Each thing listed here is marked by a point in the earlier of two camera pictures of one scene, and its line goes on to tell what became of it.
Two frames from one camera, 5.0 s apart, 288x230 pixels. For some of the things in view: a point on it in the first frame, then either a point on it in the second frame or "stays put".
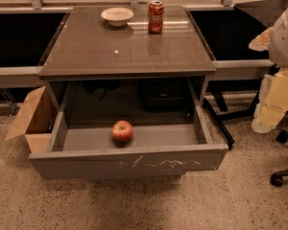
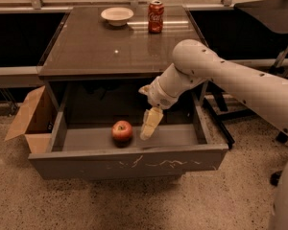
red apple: x=122 y=130 stays put
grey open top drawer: x=89 y=151 stays put
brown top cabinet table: x=105 y=73 stays put
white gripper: x=284 y=40 -> x=157 y=95
